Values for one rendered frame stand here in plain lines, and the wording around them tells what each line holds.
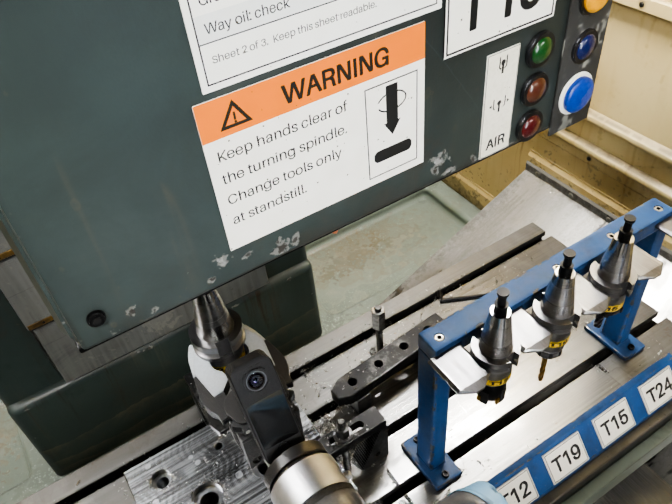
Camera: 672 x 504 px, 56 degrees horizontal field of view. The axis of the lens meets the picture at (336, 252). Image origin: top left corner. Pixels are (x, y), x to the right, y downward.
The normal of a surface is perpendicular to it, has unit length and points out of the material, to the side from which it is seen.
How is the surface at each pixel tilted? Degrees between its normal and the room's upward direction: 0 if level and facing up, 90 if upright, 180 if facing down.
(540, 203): 24
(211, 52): 90
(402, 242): 0
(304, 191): 90
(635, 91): 90
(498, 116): 90
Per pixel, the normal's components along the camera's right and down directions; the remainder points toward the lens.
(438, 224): -0.08, -0.72
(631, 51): -0.84, 0.42
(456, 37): 0.53, 0.55
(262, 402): 0.39, 0.15
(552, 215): -0.42, -0.48
